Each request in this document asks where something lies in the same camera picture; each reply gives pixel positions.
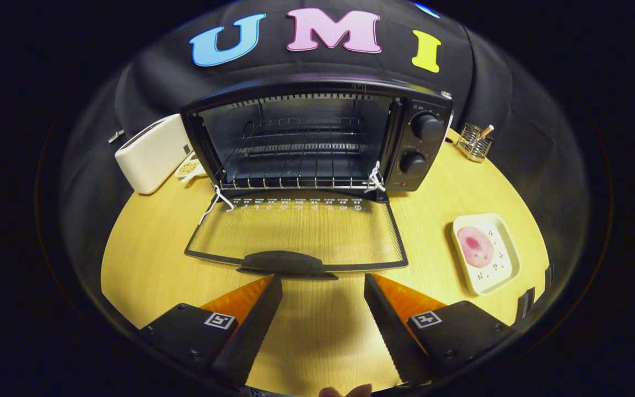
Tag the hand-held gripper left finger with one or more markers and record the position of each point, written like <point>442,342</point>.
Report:
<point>251,336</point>

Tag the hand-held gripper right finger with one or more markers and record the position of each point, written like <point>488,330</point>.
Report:
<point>389,331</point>

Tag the pink ham slice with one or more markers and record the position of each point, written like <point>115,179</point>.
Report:
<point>474,246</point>

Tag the cream square plate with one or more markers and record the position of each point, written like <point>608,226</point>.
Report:
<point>502,264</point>

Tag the black toaster oven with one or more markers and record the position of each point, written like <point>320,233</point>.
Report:
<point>405,143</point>

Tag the white bread toaster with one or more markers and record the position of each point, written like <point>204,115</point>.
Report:
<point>152,154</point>

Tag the small dish of nuts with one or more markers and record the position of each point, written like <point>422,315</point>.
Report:
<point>188,167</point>

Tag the striped stick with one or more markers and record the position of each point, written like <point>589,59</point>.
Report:
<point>486,131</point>

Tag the small white clip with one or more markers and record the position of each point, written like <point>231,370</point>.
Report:
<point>116,136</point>

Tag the black table edge bracket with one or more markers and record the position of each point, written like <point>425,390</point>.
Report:
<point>549,274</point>
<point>525,304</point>

